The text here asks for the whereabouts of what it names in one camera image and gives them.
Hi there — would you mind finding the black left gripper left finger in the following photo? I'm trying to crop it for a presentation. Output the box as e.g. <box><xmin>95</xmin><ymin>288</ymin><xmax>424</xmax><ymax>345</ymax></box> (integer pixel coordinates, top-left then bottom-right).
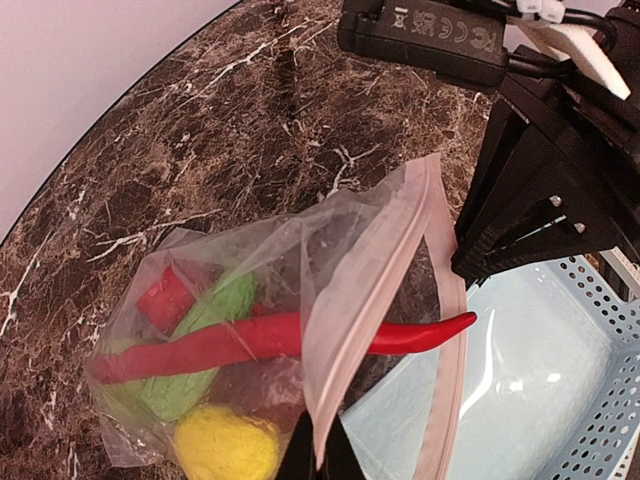
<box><xmin>279</xmin><ymin>413</ymin><xmax>319</xmax><ymax>480</ymax></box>

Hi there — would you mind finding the dark red toy pepper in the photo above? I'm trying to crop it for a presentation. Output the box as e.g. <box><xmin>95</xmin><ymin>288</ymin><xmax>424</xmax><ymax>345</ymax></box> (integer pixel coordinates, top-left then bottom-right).
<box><xmin>209</xmin><ymin>357</ymin><xmax>305</xmax><ymax>434</ymax></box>

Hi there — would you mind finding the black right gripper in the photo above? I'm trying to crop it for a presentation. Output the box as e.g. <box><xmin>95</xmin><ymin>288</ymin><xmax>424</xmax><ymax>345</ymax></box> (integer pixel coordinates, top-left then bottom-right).
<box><xmin>451</xmin><ymin>9</ymin><xmax>639</xmax><ymax>278</ymax></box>

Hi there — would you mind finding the clear zip top bag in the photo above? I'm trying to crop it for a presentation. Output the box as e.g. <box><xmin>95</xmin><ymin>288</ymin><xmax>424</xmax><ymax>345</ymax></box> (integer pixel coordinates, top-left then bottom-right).
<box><xmin>86</xmin><ymin>154</ymin><xmax>476</xmax><ymax>479</ymax></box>

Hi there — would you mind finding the green toy bitter gourd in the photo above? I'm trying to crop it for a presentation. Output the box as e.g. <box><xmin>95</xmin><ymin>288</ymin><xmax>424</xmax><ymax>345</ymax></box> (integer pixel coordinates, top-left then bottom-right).
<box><xmin>136</xmin><ymin>274</ymin><xmax>256</xmax><ymax>422</ymax></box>

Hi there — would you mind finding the light blue plastic basket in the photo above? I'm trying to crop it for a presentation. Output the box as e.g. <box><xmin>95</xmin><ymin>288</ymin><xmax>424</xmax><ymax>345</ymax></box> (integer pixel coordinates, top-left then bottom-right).
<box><xmin>342</xmin><ymin>254</ymin><xmax>640</xmax><ymax>480</ymax></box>

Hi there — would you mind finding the red toy chili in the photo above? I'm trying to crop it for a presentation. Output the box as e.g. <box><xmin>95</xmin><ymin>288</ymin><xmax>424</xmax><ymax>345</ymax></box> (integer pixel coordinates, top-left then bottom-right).
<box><xmin>88</xmin><ymin>312</ymin><xmax>477</xmax><ymax>384</ymax></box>

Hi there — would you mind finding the bright red toy pepper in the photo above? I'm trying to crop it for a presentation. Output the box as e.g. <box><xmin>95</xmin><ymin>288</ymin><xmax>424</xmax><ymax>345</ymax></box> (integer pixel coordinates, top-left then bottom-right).
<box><xmin>136</xmin><ymin>267</ymin><xmax>195</xmax><ymax>334</ymax></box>

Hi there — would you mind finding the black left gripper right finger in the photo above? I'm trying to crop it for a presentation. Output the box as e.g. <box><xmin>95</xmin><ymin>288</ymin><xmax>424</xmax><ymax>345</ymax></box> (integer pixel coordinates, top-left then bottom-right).
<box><xmin>317</xmin><ymin>416</ymin><xmax>365</xmax><ymax>480</ymax></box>

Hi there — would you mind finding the yellow toy pepper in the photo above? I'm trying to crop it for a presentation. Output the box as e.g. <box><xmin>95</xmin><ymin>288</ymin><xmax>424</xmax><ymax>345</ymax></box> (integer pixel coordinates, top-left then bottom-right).
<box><xmin>174</xmin><ymin>405</ymin><xmax>280</xmax><ymax>480</ymax></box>

